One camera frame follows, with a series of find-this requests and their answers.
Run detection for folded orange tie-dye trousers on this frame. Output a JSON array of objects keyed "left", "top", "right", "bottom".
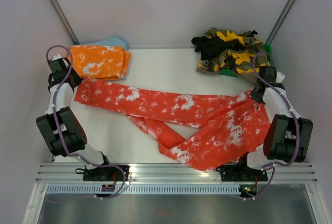
[{"left": 66, "top": 45, "right": 132, "bottom": 81}]

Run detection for folded light blue trousers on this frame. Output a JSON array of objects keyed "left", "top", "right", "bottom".
[{"left": 77, "top": 36, "right": 128, "bottom": 82}]

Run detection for aluminium front rail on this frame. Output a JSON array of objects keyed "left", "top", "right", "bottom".
[{"left": 35, "top": 163, "right": 318, "bottom": 184}]

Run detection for camouflage yellow green trousers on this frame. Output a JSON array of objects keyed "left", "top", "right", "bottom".
[{"left": 191, "top": 28, "right": 271, "bottom": 84}]

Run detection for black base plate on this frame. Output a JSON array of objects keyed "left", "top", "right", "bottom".
[
  {"left": 82, "top": 164, "right": 130, "bottom": 183},
  {"left": 215, "top": 164, "right": 268, "bottom": 183}
]

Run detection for green plastic bin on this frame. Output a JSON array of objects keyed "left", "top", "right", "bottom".
[{"left": 219, "top": 44, "right": 274, "bottom": 81}]

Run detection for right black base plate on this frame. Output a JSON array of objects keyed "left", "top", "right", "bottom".
[{"left": 215, "top": 164, "right": 268, "bottom": 183}]

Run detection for corner aluminium post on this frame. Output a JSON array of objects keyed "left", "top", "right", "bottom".
[
  {"left": 267, "top": 0, "right": 296, "bottom": 45},
  {"left": 48, "top": 0, "right": 79, "bottom": 45}
]

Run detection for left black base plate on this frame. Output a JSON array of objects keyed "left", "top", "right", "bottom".
[{"left": 82, "top": 164, "right": 130, "bottom": 183}]

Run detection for black trousers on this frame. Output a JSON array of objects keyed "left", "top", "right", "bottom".
[{"left": 191, "top": 36, "right": 245, "bottom": 61}]

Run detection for white slotted cable duct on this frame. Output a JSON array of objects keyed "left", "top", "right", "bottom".
[{"left": 46, "top": 184, "right": 257, "bottom": 195}]

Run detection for red white tie-dye trousers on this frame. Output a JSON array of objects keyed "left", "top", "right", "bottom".
[{"left": 74, "top": 79, "right": 270, "bottom": 171}]

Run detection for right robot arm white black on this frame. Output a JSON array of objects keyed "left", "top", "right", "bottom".
[{"left": 236, "top": 66, "right": 313, "bottom": 180}]

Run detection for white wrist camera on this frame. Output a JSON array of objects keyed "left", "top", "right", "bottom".
[
  {"left": 275, "top": 71, "right": 285, "bottom": 83},
  {"left": 51, "top": 53, "right": 63, "bottom": 62}
]

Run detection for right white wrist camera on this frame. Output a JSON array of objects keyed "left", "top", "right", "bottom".
[{"left": 275, "top": 71, "right": 285, "bottom": 83}]

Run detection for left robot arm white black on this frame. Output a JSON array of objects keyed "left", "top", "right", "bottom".
[{"left": 36, "top": 57, "right": 113, "bottom": 181}]

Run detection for right corner aluminium post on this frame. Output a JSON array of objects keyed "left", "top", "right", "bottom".
[{"left": 267, "top": 0, "right": 296, "bottom": 45}]

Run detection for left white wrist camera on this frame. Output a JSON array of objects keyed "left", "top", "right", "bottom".
[{"left": 51, "top": 53, "right": 63, "bottom": 62}]

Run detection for left corner aluminium post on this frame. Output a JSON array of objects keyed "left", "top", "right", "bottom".
[{"left": 48, "top": 0, "right": 79, "bottom": 45}]

